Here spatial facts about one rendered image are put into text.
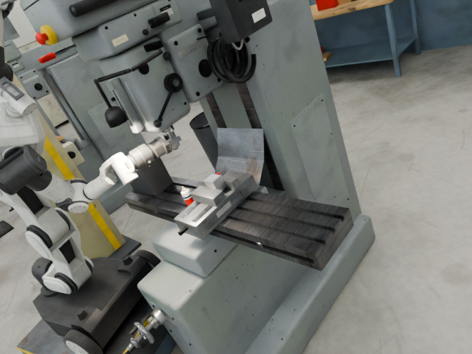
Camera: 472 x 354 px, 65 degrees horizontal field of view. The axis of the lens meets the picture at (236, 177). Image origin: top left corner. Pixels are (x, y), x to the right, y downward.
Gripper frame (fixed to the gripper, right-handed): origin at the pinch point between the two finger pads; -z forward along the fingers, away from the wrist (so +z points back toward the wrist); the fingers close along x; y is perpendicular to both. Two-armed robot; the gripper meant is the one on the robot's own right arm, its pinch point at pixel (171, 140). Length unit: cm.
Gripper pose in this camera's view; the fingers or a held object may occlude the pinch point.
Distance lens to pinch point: 158.6
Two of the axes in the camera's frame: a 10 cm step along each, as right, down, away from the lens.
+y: 3.4, 8.2, 4.6
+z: -7.8, 5.2, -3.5
